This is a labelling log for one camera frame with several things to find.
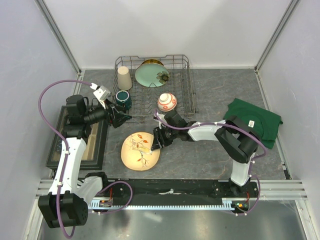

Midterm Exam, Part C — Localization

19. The green folded cloth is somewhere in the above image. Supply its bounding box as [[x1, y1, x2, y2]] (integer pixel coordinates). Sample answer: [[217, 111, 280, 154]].
[[223, 98, 283, 150]]

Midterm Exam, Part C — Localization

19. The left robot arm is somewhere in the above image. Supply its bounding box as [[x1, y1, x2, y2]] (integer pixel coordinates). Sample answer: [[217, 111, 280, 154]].
[[38, 94, 132, 228]]

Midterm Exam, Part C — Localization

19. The grey wire dish rack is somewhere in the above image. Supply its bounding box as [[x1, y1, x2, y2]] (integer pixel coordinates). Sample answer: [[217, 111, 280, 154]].
[[113, 54, 197, 122]]

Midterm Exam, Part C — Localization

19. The beige plastic cup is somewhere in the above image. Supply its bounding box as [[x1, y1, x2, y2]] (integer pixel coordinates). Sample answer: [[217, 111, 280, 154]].
[[117, 66, 133, 91]]

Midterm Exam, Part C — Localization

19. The yellow black patterned plate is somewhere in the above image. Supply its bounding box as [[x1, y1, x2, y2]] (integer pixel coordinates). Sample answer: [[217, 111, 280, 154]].
[[141, 58, 163, 66]]

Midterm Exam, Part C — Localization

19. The white red patterned bowl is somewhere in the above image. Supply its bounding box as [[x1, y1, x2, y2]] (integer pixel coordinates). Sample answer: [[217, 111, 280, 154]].
[[157, 93, 178, 112]]

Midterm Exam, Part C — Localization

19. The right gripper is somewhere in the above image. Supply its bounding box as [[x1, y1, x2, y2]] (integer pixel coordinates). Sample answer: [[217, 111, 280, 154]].
[[151, 125, 178, 151]]

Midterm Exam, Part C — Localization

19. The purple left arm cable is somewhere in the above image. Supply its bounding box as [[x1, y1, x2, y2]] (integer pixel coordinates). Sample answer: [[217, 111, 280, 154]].
[[37, 79, 132, 239]]

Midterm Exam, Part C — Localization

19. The dark green mug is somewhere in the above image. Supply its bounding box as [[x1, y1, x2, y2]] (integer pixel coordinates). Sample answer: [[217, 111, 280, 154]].
[[115, 90, 132, 107]]

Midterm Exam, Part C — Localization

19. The mint green flower plate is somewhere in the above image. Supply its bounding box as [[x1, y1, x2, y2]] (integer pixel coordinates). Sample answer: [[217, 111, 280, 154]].
[[135, 63, 170, 88]]

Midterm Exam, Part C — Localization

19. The black framed compartment box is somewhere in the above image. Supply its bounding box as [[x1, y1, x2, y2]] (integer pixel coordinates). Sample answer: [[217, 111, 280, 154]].
[[46, 106, 109, 171]]

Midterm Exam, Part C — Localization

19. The cream bird pattern plate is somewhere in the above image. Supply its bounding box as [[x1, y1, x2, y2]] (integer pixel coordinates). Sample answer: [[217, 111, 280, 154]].
[[120, 132, 161, 171]]

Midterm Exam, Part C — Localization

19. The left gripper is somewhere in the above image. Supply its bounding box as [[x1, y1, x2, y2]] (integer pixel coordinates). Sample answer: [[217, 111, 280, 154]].
[[82, 98, 132, 129]]

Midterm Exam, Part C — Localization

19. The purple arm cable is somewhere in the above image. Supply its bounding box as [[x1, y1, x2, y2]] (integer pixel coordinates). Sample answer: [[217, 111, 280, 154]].
[[37, 79, 132, 239], [153, 109, 268, 217]]

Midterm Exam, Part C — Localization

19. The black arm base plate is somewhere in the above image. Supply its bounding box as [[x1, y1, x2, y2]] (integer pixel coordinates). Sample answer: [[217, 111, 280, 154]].
[[96, 178, 259, 207]]

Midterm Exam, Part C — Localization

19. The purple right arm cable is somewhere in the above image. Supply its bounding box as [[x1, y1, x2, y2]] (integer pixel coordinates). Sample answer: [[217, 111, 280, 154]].
[[153, 109, 268, 217]]

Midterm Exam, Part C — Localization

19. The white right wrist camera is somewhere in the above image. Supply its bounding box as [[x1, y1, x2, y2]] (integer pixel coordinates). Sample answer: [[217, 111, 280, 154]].
[[153, 111, 166, 123]]

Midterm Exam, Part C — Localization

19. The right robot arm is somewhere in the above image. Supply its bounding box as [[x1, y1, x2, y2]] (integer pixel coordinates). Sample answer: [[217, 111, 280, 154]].
[[151, 110, 259, 197]]

